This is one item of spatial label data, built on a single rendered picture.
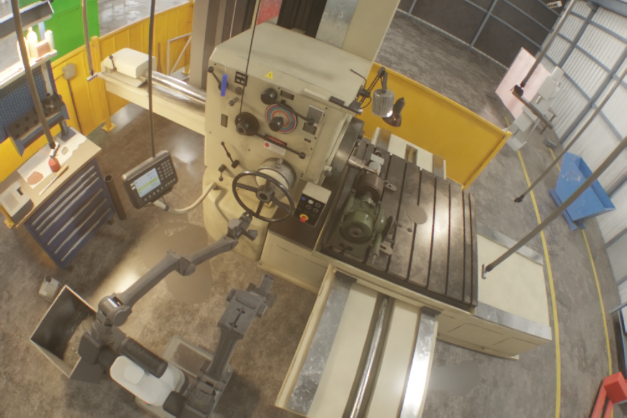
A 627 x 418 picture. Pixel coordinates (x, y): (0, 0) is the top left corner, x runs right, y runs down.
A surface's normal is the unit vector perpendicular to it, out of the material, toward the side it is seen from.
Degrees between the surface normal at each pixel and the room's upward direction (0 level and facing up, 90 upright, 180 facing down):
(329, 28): 90
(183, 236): 0
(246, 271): 0
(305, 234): 0
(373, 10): 90
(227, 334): 67
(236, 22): 90
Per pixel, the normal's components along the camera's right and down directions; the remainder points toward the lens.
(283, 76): -0.04, 0.00
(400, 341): 0.26, -0.65
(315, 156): -0.32, 0.65
